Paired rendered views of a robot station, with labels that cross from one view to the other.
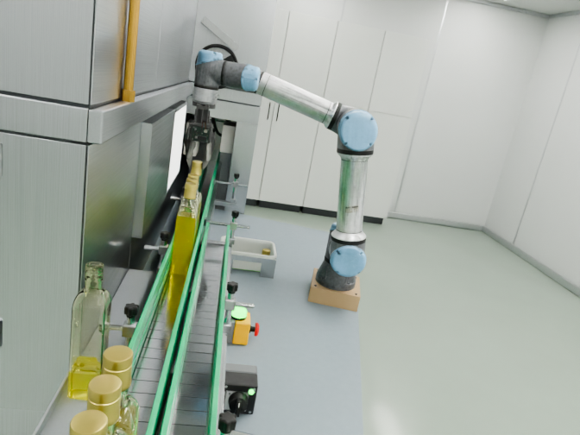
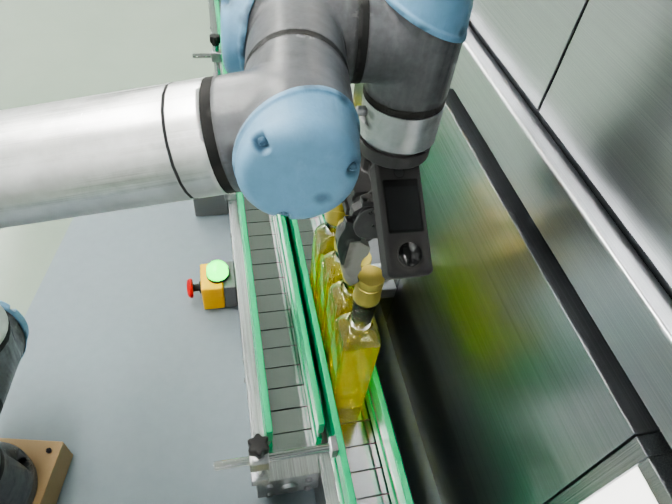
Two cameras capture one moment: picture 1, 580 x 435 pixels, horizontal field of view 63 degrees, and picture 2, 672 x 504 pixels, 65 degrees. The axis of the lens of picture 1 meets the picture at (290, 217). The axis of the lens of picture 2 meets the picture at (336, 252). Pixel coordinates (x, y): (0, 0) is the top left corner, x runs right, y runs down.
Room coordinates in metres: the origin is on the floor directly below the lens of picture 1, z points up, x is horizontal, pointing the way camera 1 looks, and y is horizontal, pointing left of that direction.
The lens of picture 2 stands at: (1.90, 0.22, 1.69)
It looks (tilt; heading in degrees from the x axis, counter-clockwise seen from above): 49 degrees down; 171
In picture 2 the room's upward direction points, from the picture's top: 8 degrees clockwise
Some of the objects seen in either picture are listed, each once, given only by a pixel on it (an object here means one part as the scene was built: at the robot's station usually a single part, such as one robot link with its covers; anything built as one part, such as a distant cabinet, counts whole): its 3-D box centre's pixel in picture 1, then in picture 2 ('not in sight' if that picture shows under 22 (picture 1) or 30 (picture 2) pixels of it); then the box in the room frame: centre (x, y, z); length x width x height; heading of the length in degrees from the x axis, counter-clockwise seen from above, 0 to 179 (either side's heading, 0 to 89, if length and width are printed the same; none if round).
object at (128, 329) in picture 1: (118, 332); not in sight; (0.85, 0.31, 0.94); 0.07 x 0.04 x 0.13; 99
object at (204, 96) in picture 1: (205, 96); (396, 117); (1.48, 0.32, 1.41); 0.08 x 0.08 x 0.05
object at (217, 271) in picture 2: (239, 312); (217, 270); (1.22, 0.09, 0.84); 0.05 x 0.05 x 0.03
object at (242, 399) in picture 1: (238, 405); not in sight; (0.88, 0.04, 0.79); 0.04 x 0.03 x 0.04; 99
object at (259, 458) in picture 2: (226, 226); (276, 458); (1.63, 0.22, 0.95); 0.17 x 0.03 x 0.12; 99
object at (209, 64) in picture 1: (209, 70); (412, 36); (1.48, 0.32, 1.48); 0.09 x 0.08 x 0.11; 91
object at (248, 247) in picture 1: (247, 255); not in sight; (1.76, 0.14, 0.80); 0.22 x 0.17 x 0.09; 99
